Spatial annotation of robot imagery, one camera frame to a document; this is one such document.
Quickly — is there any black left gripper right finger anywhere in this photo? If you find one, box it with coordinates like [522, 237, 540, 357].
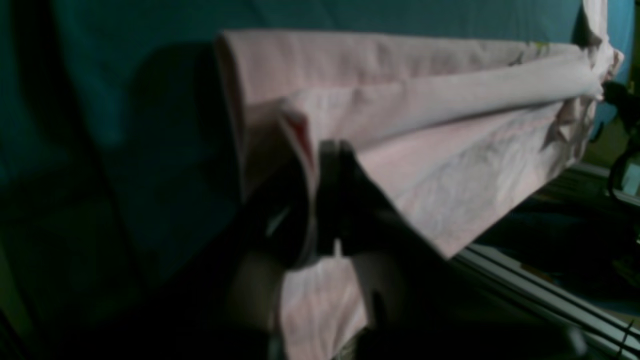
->
[318, 140, 586, 360]

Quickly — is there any teal table cloth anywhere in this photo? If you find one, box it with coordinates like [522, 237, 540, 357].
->
[0, 0, 636, 321]

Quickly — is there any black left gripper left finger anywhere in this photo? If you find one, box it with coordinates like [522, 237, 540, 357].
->
[54, 158, 309, 360]

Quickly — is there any pink T-shirt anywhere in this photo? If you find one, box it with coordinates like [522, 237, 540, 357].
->
[214, 0, 626, 360]

